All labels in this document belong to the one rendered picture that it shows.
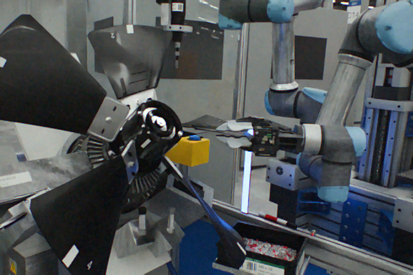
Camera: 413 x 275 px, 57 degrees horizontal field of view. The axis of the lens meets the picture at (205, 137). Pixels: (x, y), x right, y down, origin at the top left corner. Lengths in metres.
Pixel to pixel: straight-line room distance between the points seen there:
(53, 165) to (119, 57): 0.34
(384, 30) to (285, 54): 0.62
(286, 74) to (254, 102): 3.21
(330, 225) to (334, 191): 0.55
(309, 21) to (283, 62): 3.71
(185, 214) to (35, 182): 0.41
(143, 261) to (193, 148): 0.50
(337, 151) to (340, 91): 0.20
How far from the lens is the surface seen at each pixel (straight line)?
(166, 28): 0.91
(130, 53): 1.02
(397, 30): 0.97
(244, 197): 1.28
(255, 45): 4.69
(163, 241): 0.98
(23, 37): 0.84
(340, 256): 1.18
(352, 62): 1.10
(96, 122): 0.85
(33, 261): 1.14
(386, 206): 1.41
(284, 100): 1.55
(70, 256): 0.67
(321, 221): 1.55
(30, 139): 1.02
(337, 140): 0.96
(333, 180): 0.99
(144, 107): 0.83
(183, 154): 1.38
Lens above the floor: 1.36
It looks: 12 degrees down
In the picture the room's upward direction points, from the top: 3 degrees clockwise
